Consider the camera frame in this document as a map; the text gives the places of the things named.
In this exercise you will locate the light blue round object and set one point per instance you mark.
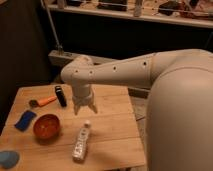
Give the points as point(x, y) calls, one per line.
point(8, 159)

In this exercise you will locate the blue eraser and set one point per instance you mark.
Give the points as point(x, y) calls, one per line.
point(25, 120)

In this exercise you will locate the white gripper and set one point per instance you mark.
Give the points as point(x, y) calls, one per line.
point(82, 95)

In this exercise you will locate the black rectangular device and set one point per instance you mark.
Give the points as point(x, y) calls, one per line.
point(60, 96)

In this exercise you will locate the metal pole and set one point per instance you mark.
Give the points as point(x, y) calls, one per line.
point(59, 47)

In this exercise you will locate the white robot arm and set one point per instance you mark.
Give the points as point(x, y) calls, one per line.
point(179, 125)

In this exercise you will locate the wooden table board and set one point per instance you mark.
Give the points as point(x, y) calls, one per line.
point(114, 142)

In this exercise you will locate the orange handled tool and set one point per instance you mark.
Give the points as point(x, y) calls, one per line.
point(41, 102)

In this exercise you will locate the white shelf with clutter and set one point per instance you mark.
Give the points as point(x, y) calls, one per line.
point(132, 13)

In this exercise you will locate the orange ceramic cup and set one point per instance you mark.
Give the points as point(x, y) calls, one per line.
point(46, 126)

